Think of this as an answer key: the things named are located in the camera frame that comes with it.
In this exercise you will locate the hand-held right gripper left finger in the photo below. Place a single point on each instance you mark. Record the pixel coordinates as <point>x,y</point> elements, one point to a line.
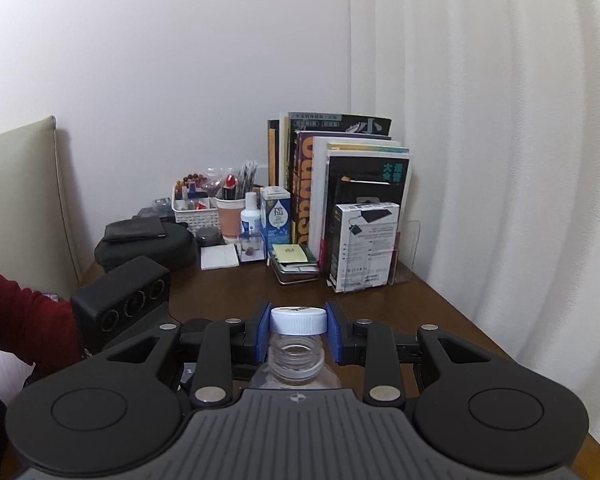
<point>263,332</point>

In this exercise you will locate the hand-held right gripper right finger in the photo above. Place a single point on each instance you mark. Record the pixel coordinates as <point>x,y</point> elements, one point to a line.
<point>333,332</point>

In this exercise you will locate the white bottle cap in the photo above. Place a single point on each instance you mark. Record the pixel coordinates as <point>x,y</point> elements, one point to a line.
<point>299,321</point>

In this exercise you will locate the clear plastic bottle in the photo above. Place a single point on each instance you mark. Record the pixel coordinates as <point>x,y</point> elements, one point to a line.
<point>296,360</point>

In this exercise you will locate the person's left forearm red sleeve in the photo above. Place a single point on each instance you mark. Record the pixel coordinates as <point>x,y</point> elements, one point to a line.
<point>25,310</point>

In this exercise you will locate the white bottle blue label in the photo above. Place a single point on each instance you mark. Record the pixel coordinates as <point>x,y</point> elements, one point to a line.
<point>250,220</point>

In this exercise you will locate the black wallet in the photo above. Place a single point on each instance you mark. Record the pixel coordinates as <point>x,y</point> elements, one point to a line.
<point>134,230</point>

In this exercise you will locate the black zip case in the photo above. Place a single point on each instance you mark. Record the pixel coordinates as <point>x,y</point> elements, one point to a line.
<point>175,250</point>

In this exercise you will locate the tin with yellow sticky notes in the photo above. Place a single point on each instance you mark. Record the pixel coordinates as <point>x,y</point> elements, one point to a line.
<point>297,274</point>

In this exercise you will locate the small clear plastic box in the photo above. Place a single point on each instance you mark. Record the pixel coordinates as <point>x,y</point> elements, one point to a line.
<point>252,251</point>

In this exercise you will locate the white product box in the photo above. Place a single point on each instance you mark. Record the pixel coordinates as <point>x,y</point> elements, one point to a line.
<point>362,255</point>

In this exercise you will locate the yellow sticky notes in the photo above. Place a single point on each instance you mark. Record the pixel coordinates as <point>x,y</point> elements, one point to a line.
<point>289,253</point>

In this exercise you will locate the white notepad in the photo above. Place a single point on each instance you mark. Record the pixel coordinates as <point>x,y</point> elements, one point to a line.
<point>219,257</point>

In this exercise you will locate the grey plastic container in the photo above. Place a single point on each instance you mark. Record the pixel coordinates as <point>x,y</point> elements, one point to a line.
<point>161,206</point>

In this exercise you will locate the small black round case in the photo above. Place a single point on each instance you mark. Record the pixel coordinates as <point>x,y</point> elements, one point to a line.
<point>208,236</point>

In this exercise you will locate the white plastic basket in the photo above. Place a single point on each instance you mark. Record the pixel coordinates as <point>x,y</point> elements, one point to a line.
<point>197,217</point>

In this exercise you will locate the clear acrylic bookend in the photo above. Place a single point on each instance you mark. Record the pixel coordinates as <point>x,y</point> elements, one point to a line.
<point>407,255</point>

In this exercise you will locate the blue and white carton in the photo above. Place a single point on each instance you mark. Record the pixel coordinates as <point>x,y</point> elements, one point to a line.
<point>275,220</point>

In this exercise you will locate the brown paper cup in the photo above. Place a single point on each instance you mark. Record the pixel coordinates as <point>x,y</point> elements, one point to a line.
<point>230,220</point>

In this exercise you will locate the cream padded chair back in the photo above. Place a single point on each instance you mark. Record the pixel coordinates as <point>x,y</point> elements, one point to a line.
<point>20,200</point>

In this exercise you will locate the clear glass jar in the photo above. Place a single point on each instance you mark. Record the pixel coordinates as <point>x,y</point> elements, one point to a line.
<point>214,182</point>

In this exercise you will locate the black flat package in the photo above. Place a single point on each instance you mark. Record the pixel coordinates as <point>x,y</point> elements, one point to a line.
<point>367,192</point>

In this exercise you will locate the purple and yellow book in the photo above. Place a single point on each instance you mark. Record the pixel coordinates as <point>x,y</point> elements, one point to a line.
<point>304,185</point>

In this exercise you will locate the bundle of pens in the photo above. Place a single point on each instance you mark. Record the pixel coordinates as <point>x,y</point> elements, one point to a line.
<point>247,177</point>

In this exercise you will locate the black book teal print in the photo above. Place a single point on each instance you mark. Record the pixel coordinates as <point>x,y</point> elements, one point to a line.
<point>365,167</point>

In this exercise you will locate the thin yellow and black book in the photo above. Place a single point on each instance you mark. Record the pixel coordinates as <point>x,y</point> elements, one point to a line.
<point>272,155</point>

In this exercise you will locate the large black magazine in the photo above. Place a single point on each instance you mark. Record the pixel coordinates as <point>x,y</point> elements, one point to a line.
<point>340,124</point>

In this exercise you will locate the white curtain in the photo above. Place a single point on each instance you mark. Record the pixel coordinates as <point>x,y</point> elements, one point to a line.
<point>485,150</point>

